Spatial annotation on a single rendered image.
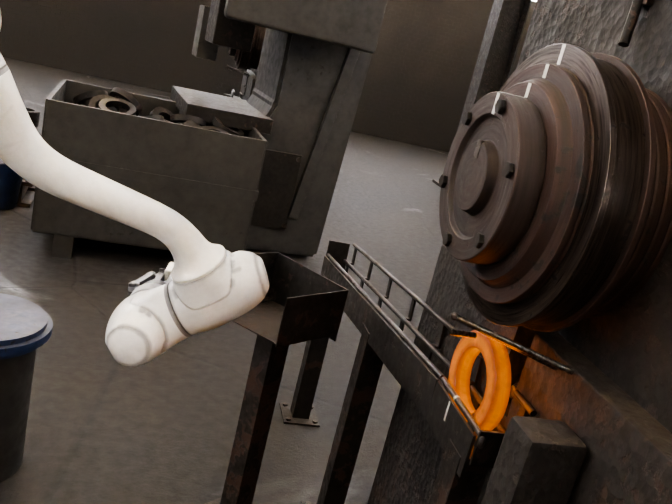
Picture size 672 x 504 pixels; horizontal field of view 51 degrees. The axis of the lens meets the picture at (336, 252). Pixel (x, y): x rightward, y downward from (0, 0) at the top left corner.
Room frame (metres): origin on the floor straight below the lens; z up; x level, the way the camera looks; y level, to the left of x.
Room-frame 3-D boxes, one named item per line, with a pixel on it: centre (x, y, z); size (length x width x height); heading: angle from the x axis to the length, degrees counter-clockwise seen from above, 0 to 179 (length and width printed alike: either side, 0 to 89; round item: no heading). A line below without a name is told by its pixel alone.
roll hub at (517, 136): (1.17, -0.21, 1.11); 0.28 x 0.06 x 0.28; 15
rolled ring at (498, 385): (1.20, -0.31, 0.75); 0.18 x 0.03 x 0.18; 16
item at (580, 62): (1.20, -0.30, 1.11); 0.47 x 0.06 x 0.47; 15
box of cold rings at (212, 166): (3.68, 1.07, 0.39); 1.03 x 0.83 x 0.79; 109
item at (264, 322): (1.62, 0.11, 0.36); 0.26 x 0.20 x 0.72; 50
